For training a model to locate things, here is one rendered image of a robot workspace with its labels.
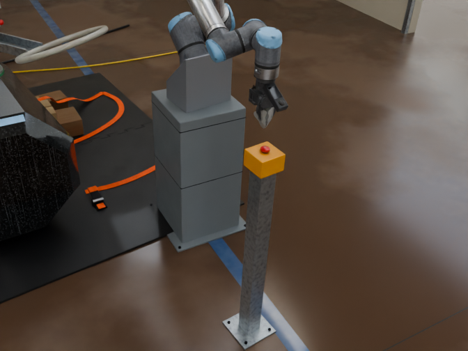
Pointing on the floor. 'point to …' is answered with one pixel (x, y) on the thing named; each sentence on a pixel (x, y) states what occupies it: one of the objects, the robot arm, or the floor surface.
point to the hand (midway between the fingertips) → (265, 126)
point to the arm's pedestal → (198, 169)
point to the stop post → (256, 244)
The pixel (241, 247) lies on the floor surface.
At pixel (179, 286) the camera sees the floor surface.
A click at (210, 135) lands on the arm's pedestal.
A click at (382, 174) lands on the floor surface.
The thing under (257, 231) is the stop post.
